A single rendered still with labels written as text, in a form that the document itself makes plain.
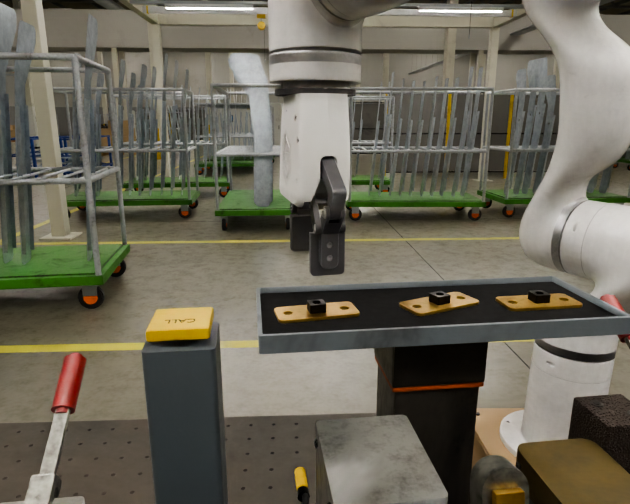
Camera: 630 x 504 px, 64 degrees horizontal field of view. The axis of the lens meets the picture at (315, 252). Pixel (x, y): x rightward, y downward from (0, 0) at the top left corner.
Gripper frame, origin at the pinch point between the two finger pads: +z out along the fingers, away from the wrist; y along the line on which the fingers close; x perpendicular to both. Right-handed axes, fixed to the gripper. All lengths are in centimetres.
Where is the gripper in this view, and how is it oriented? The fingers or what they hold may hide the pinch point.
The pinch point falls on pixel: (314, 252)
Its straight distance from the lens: 50.8
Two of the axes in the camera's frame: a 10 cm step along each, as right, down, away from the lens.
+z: 0.0, 9.7, 2.5
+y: 2.4, 2.4, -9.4
